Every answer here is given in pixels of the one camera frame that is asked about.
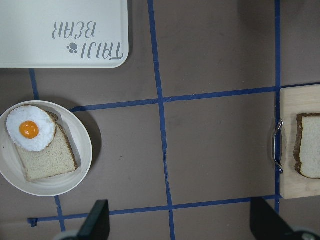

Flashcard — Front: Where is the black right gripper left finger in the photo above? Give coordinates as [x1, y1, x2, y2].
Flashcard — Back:
[77, 199, 110, 240]

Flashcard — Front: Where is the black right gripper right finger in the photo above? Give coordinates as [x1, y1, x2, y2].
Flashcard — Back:
[250, 197, 295, 240]

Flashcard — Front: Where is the bread slice from board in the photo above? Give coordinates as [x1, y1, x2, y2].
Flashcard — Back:
[293, 113, 320, 179]

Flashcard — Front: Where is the cream round plate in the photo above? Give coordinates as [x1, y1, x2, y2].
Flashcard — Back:
[0, 100, 93, 197]

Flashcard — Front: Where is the bread slice on plate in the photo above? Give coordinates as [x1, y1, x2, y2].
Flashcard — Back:
[15, 112, 79, 182]

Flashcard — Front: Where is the fried egg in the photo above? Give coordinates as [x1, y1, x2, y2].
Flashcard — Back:
[6, 105, 56, 152]

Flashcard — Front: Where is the wooden cutting board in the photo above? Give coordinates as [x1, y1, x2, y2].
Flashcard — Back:
[280, 84, 320, 199]

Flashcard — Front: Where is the cream bear tray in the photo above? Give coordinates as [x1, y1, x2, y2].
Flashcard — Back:
[0, 0, 129, 69]

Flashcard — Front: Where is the metal board handle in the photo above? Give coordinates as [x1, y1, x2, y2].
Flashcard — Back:
[272, 119, 284, 174]

